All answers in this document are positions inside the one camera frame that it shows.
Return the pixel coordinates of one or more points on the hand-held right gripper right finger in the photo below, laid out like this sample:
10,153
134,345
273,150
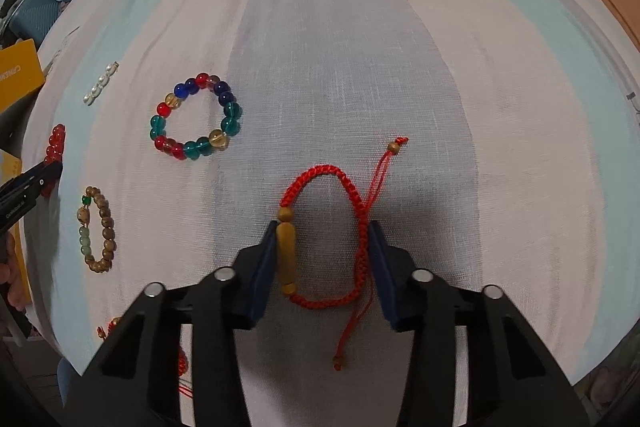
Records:
382,267

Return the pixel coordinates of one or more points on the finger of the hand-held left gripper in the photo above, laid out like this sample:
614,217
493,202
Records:
45,174

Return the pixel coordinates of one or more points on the teal suitcase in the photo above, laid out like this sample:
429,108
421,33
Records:
35,12

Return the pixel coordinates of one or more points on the person's blue jeans leg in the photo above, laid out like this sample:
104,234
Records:
67,379

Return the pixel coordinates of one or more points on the person's left hand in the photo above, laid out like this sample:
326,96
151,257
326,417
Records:
12,279

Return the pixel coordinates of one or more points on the striped bed sheet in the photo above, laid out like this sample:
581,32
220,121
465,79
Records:
350,57

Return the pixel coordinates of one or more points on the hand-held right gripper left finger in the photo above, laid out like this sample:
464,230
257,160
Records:
265,267

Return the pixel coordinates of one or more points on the white and yellow cardboard box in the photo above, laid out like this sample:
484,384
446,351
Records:
20,72

